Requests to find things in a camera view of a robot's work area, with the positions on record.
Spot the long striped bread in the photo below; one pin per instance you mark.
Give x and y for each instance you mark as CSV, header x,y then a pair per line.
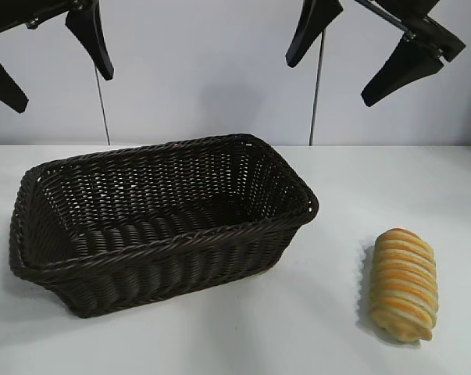
x,y
405,285

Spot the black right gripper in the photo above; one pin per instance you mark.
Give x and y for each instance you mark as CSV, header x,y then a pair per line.
x,y
422,23

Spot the dark brown woven basket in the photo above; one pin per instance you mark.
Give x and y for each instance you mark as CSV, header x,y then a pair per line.
x,y
141,273

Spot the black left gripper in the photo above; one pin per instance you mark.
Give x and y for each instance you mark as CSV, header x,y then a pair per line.
x,y
32,13

